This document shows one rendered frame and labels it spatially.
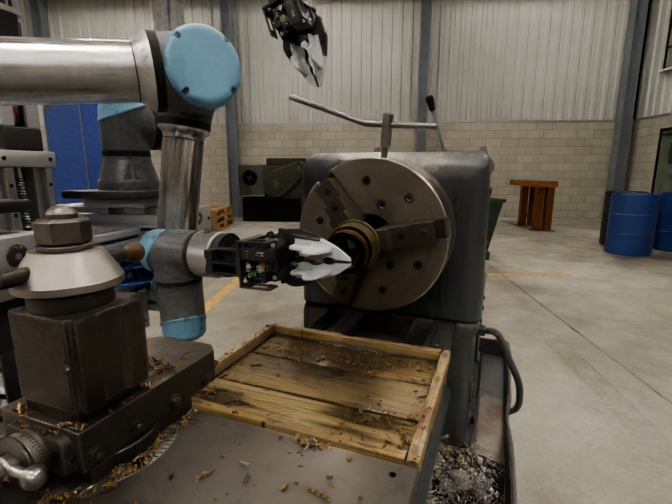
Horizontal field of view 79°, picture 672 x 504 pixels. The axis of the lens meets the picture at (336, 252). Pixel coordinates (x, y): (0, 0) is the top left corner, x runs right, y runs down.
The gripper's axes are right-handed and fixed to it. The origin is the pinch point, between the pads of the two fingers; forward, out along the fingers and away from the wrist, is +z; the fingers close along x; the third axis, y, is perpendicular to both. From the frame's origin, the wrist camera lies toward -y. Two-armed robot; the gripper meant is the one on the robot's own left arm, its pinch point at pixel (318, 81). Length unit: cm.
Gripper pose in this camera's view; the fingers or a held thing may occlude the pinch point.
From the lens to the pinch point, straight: 86.4
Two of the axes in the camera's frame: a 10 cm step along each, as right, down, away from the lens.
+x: 8.7, -2.6, -4.1
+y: -3.7, 1.8, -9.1
